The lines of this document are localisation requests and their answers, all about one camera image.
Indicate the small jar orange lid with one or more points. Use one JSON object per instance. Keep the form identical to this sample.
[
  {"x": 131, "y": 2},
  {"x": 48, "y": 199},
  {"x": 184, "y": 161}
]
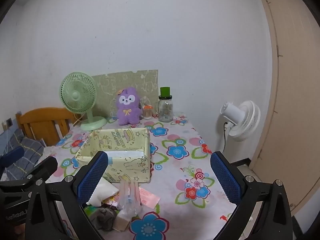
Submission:
[{"x": 147, "y": 113}]

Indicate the plaid pillow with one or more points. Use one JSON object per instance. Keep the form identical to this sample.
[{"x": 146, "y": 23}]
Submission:
[{"x": 27, "y": 150}]

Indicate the green tissue pack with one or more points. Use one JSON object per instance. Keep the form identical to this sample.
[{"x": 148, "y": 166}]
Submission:
[{"x": 90, "y": 212}]

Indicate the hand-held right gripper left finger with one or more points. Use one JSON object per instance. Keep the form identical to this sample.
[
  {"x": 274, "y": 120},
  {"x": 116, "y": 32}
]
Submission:
[{"x": 92, "y": 177}]

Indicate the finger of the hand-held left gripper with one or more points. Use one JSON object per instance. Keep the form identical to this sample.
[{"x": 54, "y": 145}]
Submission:
[
  {"x": 10, "y": 156},
  {"x": 45, "y": 167}
]

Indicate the wooden headboard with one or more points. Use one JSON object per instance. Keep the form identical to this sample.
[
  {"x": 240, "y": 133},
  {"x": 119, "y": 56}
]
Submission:
[{"x": 45, "y": 120}]

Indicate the colourful cartoon tissue pack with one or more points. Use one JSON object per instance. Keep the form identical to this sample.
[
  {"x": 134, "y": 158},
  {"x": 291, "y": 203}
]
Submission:
[{"x": 110, "y": 201}]

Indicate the green desk fan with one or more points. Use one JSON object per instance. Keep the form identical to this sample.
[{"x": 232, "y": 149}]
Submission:
[{"x": 75, "y": 95}]

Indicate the green patterned board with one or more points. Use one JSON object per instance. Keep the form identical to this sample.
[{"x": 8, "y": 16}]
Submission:
[{"x": 112, "y": 82}]

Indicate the clear plastic pack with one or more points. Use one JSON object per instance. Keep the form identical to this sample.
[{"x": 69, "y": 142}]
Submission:
[{"x": 128, "y": 200}]

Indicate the pink paper slip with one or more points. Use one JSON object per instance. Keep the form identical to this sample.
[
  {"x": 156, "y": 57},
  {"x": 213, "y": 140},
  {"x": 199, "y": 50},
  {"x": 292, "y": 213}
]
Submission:
[{"x": 148, "y": 197}]

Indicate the yellow cartoon-print box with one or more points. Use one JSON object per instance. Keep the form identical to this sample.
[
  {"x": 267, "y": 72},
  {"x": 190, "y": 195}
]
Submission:
[{"x": 130, "y": 165}]

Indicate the green plastic cup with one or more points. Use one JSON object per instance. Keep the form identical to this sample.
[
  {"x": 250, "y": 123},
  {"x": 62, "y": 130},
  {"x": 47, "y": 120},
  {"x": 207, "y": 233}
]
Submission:
[{"x": 165, "y": 92}]

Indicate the beige door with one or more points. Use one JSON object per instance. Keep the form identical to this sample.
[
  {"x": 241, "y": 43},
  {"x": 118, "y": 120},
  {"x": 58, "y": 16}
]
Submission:
[{"x": 295, "y": 80}]

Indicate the purple plush toy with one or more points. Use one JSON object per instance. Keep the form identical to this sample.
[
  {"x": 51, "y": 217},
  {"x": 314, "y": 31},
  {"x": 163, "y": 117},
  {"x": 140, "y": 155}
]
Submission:
[{"x": 127, "y": 112}]

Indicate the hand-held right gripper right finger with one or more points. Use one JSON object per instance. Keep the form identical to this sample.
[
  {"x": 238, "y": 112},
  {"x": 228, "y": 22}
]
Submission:
[{"x": 225, "y": 177}]

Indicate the blue bed sheet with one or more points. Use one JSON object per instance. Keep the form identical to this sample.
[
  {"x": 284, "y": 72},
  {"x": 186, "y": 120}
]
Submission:
[{"x": 6, "y": 140}]

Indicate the glass jar black lid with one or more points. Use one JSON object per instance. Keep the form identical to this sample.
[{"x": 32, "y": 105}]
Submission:
[{"x": 165, "y": 110}]

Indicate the white standing fan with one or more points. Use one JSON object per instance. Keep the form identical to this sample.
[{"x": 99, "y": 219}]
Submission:
[{"x": 245, "y": 120}]

